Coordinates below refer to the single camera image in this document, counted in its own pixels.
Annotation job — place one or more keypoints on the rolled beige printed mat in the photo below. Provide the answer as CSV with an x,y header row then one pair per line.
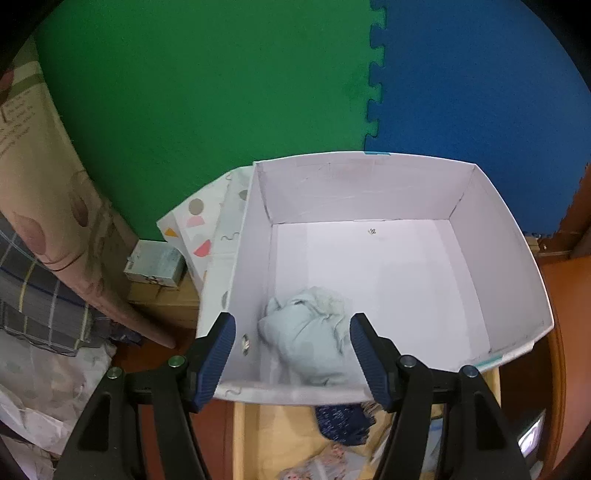
x,y
60,184

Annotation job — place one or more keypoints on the white lid with coloured shapes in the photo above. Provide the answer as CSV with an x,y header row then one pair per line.
x,y
198,230

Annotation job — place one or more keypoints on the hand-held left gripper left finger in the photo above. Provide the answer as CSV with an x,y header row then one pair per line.
x,y
217,360

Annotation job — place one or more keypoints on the green foam mat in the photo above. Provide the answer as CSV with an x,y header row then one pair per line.
x,y
207,92

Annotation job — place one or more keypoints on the small teal and white box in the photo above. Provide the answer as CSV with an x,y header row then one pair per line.
x,y
154,263

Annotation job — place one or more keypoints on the white cardboard box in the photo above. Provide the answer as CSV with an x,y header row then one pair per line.
x,y
392,277

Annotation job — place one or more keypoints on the brown cardboard box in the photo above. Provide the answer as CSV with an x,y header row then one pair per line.
x,y
161,304

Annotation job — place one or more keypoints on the blue foam mat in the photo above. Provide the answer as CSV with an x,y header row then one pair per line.
x,y
461,92

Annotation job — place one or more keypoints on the wooden drawer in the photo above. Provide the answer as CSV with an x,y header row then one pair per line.
x,y
249,438

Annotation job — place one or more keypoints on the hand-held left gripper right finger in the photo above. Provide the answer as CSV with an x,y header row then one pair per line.
x,y
364,355

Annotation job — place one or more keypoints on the navy lace underwear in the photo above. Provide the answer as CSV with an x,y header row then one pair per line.
x,y
341,422

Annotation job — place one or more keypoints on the pale patterned cloth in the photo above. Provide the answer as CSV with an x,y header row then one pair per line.
x,y
318,466

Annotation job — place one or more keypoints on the brown wooden frame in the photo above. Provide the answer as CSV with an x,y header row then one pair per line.
x,y
549,286

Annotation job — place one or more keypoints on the white crumpled plastic wrapping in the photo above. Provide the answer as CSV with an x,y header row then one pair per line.
x,y
37,392

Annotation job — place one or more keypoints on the light blue underwear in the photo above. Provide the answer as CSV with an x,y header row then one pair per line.
x,y
300,337

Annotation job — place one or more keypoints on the grey plaid cloth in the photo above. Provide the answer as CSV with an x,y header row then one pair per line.
x,y
32,295

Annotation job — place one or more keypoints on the dark device with lit screen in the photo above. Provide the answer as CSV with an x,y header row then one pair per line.
x,y
531,436

